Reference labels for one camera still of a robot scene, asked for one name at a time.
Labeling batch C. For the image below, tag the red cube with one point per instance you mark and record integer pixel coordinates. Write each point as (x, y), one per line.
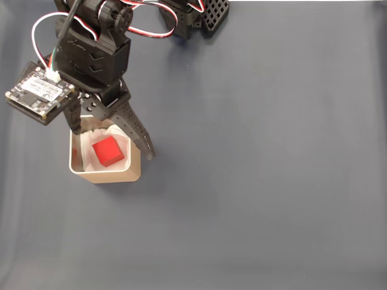
(107, 151)

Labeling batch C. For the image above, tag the tan square box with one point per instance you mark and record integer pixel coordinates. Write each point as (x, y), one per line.
(115, 178)

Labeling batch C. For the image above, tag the white tissue paper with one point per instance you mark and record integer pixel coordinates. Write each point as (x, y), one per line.
(89, 142)

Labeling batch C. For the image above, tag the bare circuit board camera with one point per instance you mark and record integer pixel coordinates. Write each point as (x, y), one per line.
(39, 90)

